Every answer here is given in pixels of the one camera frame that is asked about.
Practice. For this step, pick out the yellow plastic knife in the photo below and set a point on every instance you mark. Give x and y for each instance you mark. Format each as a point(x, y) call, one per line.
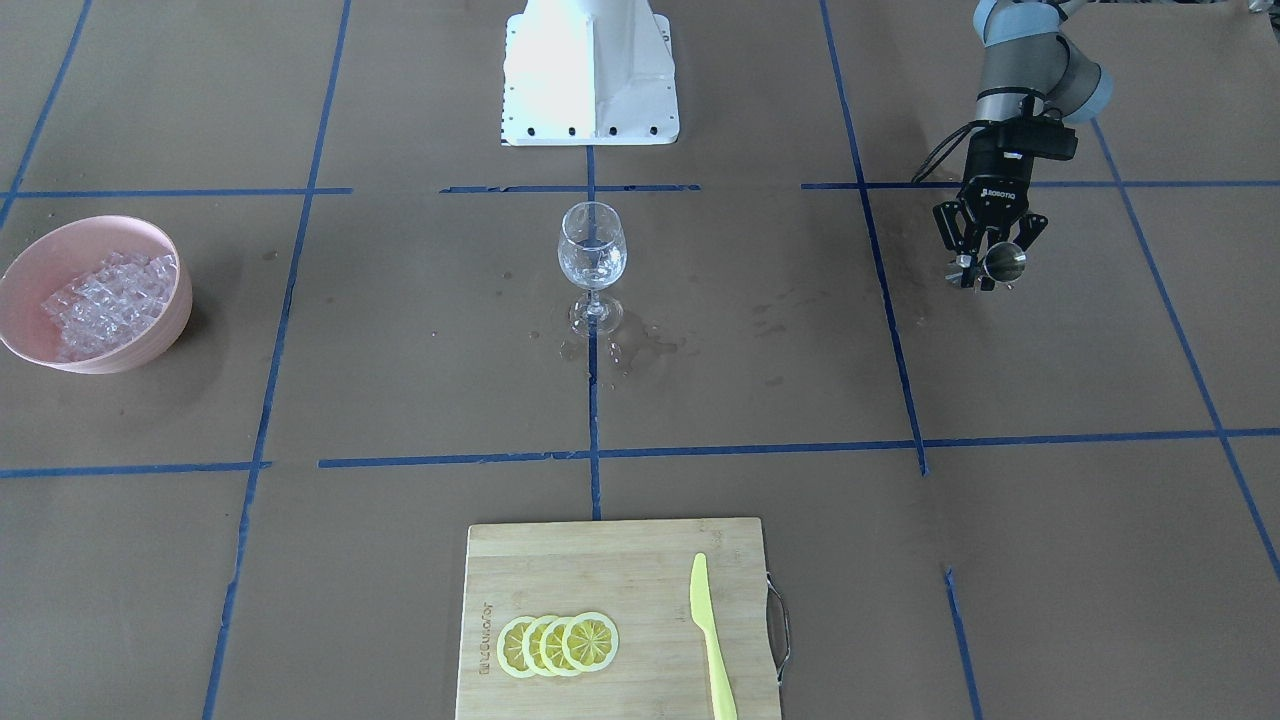
point(702, 613)

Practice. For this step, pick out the pile of clear ice cubes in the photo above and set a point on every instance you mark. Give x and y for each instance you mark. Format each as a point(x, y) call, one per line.
point(112, 305)

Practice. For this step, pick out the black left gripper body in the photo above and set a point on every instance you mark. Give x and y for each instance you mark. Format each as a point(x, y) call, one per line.
point(992, 178)

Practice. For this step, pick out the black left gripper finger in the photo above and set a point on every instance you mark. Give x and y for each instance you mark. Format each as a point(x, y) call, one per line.
point(1030, 228)
point(948, 215)

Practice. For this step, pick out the pink bowl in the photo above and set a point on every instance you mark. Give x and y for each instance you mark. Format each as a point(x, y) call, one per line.
point(57, 259)

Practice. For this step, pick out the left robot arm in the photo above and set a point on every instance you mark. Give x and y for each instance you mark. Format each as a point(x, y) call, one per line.
point(1035, 88)

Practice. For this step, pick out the lemon slice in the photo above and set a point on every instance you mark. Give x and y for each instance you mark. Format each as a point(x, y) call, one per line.
point(531, 645)
point(511, 655)
point(551, 648)
point(590, 642)

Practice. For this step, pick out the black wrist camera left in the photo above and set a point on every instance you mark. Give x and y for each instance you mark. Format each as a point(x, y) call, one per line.
point(1040, 137)

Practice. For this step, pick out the clear wine glass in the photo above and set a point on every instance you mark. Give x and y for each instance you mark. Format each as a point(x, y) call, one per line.
point(592, 254)

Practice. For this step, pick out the bamboo cutting board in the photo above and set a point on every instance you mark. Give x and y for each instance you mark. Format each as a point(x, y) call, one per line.
point(636, 572)

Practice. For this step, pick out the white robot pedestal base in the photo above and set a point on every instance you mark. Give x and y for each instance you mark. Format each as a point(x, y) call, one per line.
point(589, 73)

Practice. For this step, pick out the steel double jigger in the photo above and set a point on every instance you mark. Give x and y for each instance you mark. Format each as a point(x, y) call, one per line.
point(1004, 263)

